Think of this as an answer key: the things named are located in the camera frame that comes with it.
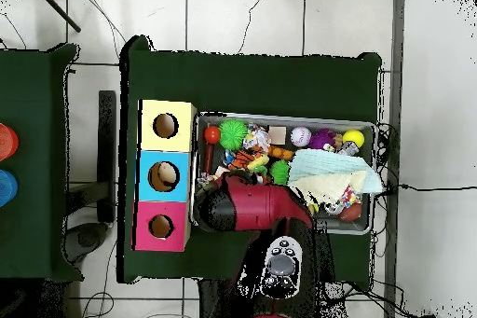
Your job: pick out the cream knitted cloth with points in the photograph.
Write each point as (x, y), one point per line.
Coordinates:
(320, 187)

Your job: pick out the mint knitted cloth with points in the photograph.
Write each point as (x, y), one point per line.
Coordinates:
(328, 161)

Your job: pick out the multicoloured patterned cloth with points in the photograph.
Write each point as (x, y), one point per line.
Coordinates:
(344, 200)

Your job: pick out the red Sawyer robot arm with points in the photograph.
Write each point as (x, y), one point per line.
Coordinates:
(261, 206)

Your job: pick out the wooden box with three holes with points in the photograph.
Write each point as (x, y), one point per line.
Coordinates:
(164, 161)

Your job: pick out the clear shallow mesh bin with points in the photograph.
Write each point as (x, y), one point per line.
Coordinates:
(358, 227)

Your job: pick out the tiger striped toy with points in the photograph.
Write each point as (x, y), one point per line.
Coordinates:
(241, 160)

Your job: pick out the green spiky ball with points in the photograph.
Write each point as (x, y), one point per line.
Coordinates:
(233, 134)

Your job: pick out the red maraca rattle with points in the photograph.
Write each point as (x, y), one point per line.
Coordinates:
(212, 134)

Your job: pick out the white baseball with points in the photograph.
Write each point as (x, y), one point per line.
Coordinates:
(301, 136)

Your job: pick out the dark green tablecloth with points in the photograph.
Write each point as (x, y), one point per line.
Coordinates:
(261, 87)

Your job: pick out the purple monster toy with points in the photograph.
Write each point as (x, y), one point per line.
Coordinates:
(323, 140)

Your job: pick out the yellow ball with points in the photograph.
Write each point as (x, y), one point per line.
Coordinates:
(353, 138)

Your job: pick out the black panel stand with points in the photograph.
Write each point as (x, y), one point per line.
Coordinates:
(107, 146)

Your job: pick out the grey round stand base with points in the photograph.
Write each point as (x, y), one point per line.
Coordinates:
(89, 237)

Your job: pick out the dark green side cloth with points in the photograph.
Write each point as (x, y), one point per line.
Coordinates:
(37, 109)

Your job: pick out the black rod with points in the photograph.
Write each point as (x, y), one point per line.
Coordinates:
(59, 11)

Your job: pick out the red round disc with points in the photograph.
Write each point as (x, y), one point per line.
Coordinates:
(7, 142)

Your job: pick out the blue round disc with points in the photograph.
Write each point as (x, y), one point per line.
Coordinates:
(6, 188)

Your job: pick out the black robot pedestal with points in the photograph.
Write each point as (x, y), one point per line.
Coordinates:
(220, 303)

